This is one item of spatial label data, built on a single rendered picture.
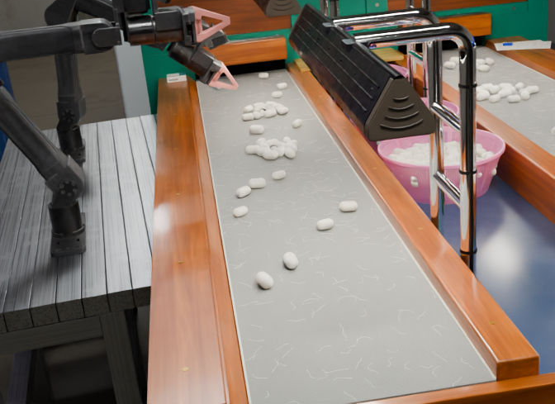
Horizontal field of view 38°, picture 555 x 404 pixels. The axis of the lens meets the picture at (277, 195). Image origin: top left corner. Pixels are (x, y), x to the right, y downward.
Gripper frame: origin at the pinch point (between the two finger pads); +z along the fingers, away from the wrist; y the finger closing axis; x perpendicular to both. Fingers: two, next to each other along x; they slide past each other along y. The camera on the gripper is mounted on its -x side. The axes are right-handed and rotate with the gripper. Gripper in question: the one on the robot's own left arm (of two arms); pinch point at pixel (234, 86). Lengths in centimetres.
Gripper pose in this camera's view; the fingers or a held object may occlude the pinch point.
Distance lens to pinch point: 220.0
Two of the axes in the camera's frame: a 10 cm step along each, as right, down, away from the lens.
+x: -5.6, 7.9, 2.3
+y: -1.2, -3.5, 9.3
